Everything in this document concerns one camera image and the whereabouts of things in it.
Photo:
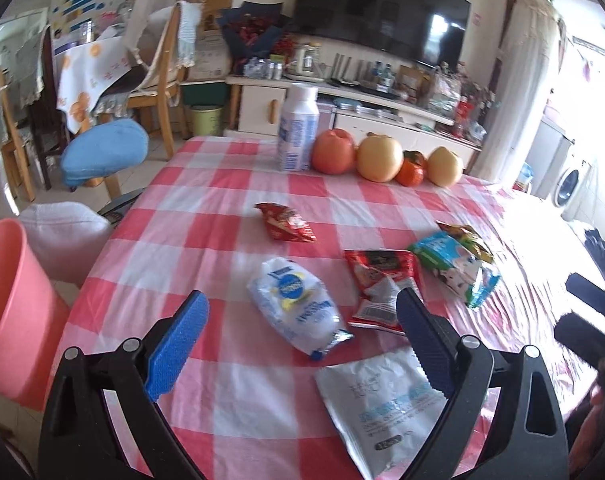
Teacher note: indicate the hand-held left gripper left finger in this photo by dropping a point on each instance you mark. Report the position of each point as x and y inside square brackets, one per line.
[177, 347]

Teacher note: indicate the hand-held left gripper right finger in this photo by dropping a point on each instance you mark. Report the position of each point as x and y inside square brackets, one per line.
[425, 342]

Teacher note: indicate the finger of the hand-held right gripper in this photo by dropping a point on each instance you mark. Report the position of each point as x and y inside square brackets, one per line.
[585, 337]
[595, 295]

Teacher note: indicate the red snack packet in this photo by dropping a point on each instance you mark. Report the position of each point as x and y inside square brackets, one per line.
[377, 285]

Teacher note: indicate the silver white pouch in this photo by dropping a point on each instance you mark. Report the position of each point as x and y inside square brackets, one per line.
[377, 405]

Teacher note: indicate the blue snack wrapper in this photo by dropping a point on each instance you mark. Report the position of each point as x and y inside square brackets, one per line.
[452, 265]

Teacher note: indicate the yellow green snack wrapper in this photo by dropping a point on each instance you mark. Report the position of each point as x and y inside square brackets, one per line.
[470, 237]

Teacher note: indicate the white snack bag blue logo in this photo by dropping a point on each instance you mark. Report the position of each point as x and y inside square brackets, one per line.
[295, 305]

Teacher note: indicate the pink plastic bucket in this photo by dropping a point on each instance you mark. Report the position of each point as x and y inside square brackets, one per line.
[17, 310]

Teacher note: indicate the small red wrapper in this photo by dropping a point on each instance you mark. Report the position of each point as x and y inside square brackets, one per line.
[285, 222]

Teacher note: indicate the white washing machine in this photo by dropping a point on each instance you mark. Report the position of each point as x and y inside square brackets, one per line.
[572, 182]

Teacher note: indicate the red checkered tablecloth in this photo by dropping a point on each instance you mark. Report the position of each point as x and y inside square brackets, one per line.
[232, 240]

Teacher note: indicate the white cushioned stool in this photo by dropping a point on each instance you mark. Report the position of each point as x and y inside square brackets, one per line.
[67, 240]

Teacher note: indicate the yellow pear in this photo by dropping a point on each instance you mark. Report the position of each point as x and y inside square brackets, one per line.
[380, 159]
[445, 167]

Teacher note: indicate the blue cushioned chair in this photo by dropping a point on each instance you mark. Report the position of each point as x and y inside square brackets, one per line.
[105, 152]

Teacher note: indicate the red apple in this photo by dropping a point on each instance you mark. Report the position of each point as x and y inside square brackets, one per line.
[334, 152]

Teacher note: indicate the cloth covered air conditioner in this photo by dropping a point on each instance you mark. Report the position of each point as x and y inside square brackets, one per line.
[520, 85]

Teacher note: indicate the green waste bin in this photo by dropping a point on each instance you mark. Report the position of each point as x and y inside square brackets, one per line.
[206, 120]

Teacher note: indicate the cream television cabinet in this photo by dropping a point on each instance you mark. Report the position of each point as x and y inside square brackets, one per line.
[362, 110]

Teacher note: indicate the white plastic bottle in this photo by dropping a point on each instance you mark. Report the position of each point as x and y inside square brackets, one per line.
[297, 130]

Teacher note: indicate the clear plastic bag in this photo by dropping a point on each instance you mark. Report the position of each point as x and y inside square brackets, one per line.
[442, 92]

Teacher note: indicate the light wooden chair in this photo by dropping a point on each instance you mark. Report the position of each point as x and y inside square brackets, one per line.
[162, 85]
[15, 130]

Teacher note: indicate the orange print cloth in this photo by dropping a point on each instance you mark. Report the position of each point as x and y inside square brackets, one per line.
[90, 80]

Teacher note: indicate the black router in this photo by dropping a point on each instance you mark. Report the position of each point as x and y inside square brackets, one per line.
[357, 67]

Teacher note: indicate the glass kettle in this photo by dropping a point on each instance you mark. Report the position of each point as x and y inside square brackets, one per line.
[305, 60]

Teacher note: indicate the dark blue flower bouquet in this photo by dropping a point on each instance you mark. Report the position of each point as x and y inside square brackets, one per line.
[255, 32]

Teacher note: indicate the black television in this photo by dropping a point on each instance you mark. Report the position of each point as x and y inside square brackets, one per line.
[382, 10]

